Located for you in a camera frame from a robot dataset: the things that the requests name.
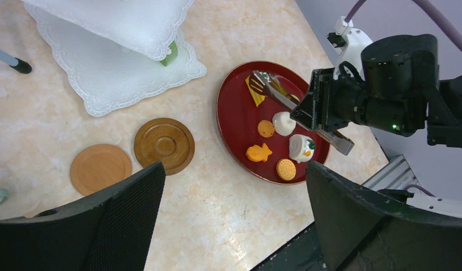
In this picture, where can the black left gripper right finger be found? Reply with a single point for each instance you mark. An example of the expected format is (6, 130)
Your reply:
(362, 229)

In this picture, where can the orange fish-shaped cookie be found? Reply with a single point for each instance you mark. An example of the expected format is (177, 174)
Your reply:
(258, 153)

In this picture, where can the round tan biscuit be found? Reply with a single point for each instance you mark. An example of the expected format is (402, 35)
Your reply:
(286, 169)

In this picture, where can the metal serving tongs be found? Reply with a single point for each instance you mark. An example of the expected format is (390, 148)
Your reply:
(270, 87)

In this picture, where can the red round tray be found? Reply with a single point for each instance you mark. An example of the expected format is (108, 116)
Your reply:
(238, 118)

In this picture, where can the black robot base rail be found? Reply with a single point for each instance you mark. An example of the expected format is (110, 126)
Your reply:
(301, 252)

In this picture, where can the green matcha roll cake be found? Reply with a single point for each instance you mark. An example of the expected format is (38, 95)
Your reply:
(171, 55)

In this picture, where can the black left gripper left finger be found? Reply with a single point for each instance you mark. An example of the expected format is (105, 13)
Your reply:
(107, 230)

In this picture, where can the orange chip cookie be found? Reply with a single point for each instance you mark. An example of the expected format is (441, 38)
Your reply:
(265, 128)

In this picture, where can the dark wooden saucer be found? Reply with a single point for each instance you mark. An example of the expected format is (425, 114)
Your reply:
(165, 140)

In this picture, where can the white roll cake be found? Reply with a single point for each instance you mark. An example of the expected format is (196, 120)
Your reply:
(301, 148)

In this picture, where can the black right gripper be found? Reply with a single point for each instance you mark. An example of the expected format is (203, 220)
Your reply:
(328, 103)

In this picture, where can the white three-tier cake stand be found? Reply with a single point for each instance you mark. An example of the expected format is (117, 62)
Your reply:
(106, 76)

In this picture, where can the yellow cake slice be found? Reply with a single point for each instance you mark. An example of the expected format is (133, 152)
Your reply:
(255, 95)

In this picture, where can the light blue tripod stand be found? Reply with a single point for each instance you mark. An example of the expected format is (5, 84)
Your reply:
(15, 63)

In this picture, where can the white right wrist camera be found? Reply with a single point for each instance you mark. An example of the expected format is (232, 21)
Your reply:
(349, 42)

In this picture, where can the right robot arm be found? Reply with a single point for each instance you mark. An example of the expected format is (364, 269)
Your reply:
(392, 85)

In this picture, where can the white round mousse cake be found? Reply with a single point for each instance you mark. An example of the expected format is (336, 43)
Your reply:
(283, 124)

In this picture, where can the light wooden coaster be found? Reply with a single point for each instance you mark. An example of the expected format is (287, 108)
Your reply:
(98, 167)

